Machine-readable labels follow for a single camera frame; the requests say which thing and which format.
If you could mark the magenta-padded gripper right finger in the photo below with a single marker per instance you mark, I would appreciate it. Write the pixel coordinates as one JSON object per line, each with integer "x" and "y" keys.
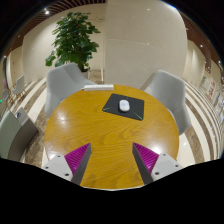
{"x": 146, "y": 159}

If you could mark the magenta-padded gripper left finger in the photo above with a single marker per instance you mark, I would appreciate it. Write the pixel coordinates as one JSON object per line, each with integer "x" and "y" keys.
{"x": 77, "y": 158}

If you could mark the white printed computer mouse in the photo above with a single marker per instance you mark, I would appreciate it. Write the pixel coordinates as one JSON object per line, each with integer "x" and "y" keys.
{"x": 124, "y": 105}

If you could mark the black mouse pad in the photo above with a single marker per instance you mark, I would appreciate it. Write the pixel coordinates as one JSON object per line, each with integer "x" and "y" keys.
{"x": 111, "y": 105}

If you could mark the grey lounge chair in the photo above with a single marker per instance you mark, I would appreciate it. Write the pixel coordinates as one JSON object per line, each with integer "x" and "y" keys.
{"x": 13, "y": 136}

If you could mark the grey armchair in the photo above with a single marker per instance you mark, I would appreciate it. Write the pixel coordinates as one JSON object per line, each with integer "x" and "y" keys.
{"x": 61, "y": 83}
{"x": 170, "y": 95}

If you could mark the white power strip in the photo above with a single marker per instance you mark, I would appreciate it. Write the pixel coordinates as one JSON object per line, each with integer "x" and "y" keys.
{"x": 98, "y": 87}

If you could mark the pale chair with wooden legs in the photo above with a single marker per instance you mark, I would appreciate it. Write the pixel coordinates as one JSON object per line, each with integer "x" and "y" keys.
{"x": 20, "y": 85}

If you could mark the green potted plant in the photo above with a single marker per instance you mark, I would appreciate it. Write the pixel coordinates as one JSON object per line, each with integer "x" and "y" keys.
{"x": 73, "y": 36}

